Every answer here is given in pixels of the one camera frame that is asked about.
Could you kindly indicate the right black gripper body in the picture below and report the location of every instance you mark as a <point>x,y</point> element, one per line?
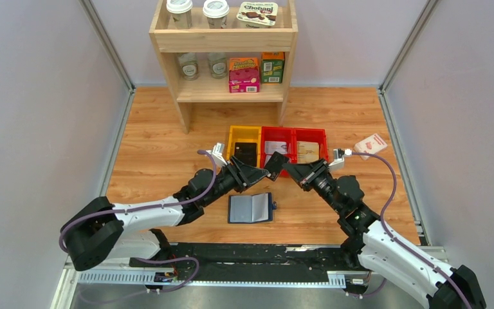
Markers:
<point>318,181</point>

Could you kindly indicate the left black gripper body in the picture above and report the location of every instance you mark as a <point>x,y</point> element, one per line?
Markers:
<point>228,180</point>

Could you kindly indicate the red double plastic bin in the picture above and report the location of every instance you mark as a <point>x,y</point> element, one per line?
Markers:
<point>292,135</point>

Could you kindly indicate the blue leather card holder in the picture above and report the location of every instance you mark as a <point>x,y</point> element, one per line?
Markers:
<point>250,209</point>

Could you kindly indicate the yellow plastic bin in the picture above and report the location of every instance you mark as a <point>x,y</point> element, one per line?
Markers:
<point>244,134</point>

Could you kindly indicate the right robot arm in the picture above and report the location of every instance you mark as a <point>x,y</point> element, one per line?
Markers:
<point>373,244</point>

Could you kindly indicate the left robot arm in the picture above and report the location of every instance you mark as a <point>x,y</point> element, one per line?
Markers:
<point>100,229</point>

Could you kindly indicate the black credit card stack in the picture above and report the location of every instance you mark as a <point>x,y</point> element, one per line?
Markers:
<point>246,152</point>

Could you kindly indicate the upper silver credit card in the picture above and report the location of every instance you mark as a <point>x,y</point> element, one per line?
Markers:
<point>271,147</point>

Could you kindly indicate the pink white small box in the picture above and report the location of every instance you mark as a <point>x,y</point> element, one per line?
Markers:
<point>373,144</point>

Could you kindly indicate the orange pink Scrub Mommy box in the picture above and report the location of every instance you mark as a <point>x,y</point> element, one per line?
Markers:
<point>244,75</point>

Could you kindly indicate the green orange carton box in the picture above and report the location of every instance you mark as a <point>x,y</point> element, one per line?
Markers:
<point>272,67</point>

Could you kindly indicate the right glass jar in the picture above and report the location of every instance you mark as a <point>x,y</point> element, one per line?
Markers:
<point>217,62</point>

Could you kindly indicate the glass jar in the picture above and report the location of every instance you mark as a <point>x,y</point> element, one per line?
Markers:
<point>217,62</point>
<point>188,65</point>

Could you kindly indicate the left glass jar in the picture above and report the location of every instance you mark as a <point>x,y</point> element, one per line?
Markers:
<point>188,65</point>

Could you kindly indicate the wooden two-tier shelf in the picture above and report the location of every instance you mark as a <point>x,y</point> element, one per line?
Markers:
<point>167,41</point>

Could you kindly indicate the Chobani yogurt cup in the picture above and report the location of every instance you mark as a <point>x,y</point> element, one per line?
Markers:
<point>257,14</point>

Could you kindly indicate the right white-lidded paper cup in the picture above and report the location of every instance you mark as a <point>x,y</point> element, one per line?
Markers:
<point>216,13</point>

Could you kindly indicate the white-lidded paper cup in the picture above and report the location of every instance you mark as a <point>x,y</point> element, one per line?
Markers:
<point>181,12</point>
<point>216,13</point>

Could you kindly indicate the left white-lidded paper cup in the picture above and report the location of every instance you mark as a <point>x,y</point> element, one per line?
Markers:
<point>181,12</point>

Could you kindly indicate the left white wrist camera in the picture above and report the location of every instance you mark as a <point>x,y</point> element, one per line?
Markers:
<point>217,154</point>

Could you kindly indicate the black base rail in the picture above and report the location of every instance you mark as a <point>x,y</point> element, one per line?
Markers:
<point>258,262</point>

